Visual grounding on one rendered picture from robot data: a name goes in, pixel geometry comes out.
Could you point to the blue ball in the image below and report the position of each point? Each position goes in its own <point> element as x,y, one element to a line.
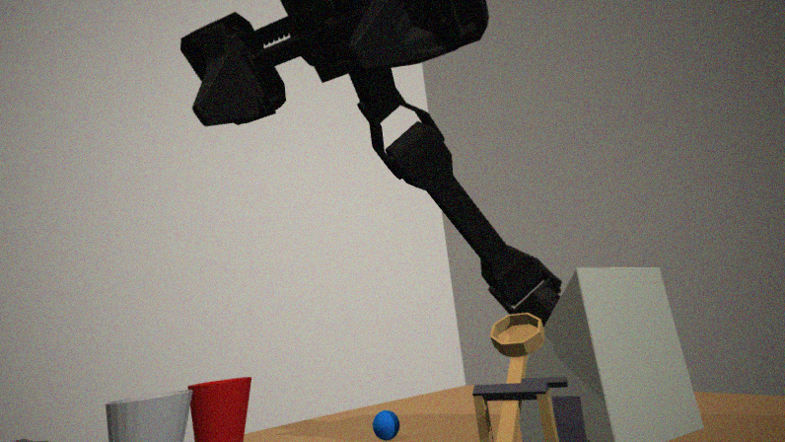
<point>386,425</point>

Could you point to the grey cone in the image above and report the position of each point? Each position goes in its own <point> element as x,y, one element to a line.
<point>153,418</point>

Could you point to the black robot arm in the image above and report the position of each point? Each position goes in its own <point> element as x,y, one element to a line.
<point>420,157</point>

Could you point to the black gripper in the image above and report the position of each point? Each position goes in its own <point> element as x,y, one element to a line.
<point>241,84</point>

